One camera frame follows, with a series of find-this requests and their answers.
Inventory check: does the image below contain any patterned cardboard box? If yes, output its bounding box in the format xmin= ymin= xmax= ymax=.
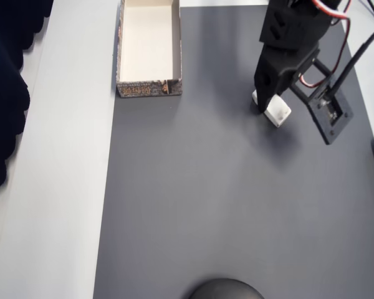
xmin=116 ymin=0 xmax=184 ymax=98

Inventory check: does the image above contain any red white servo wire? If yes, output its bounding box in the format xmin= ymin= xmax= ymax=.
xmin=299 ymin=0 xmax=353 ymax=90

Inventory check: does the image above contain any thick black camera cable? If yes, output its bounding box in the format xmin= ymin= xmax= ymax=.
xmin=328 ymin=24 xmax=374 ymax=94

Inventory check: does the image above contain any black round-base stand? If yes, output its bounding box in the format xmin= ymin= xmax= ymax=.
xmin=186 ymin=278 xmax=266 ymax=299

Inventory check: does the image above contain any white rectangular block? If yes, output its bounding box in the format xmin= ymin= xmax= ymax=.
xmin=251 ymin=89 xmax=292 ymax=128

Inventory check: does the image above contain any dark blue curtain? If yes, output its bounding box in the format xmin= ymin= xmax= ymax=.
xmin=0 ymin=0 xmax=55 ymax=281

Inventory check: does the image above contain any grey table mat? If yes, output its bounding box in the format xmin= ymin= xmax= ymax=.
xmin=92 ymin=4 xmax=374 ymax=299

